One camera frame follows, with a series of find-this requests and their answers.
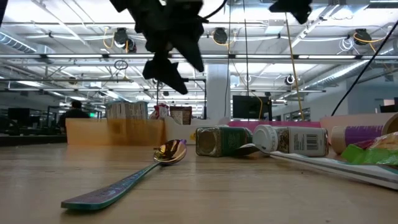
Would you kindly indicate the green spice jar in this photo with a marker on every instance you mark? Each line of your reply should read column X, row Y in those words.
column 224, row 140

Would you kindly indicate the small black monitor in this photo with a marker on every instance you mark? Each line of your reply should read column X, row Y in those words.
column 18, row 115

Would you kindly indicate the red plastic bin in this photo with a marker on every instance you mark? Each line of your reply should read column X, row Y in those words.
column 280, row 124

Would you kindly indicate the black table frame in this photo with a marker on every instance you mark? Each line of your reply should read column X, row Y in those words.
column 31, row 140

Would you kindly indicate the brown snack packet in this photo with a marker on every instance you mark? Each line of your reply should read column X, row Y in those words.
column 181, row 115

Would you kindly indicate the black background gantry frame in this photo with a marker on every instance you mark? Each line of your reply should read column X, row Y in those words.
column 182, row 80

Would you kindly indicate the white label spice jar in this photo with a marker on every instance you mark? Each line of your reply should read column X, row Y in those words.
column 298, row 140

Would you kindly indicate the orange plastic bin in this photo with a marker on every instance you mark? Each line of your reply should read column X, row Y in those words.
column 87, row 132

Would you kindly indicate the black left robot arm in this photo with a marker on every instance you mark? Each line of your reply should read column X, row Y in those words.
column 2, row 9

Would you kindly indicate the yellow and green ramen packet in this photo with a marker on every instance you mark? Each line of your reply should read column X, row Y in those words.
column 367, row 155

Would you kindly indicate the person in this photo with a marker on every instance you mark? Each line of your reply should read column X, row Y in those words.
column 74, row 115

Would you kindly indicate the green exit sign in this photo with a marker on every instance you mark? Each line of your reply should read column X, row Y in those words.
column 92, row 114

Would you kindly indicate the white plastic bin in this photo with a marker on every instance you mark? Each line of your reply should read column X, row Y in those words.
column 180, row 132

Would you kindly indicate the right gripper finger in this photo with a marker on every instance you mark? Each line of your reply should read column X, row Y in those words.
column 295, row 7

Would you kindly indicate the purple label spice jar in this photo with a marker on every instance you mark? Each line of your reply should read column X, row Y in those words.
column 360, row 135

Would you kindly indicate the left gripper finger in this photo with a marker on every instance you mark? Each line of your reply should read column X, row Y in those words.
column 192, row 49
column 163, row 71

